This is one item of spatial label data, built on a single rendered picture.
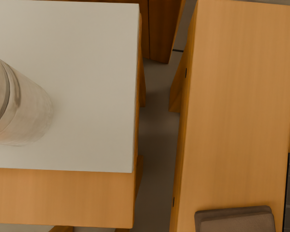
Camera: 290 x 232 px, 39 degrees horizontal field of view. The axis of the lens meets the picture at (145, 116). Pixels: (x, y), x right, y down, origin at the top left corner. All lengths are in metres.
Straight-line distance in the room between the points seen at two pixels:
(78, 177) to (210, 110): 0.21
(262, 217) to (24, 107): 0.31
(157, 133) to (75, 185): 0.86
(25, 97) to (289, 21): 0.36
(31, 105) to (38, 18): 0.17
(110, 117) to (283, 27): 0.26
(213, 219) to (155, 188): 0.93
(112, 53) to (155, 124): 0.89
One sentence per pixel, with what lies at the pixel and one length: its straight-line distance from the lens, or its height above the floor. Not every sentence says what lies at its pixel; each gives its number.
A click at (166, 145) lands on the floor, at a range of 1.44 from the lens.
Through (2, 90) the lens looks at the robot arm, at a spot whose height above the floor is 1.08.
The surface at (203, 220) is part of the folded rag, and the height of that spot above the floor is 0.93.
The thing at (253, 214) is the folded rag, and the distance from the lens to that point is 0.54.
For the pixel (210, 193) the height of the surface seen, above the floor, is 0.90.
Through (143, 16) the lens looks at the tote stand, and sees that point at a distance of 1.00.
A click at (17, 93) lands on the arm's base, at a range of 0.43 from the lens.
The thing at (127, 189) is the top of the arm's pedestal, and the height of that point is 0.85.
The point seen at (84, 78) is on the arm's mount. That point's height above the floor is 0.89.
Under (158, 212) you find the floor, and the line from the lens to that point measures 1.46.
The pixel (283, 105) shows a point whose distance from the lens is 0.57.
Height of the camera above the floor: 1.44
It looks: 86 degrees down
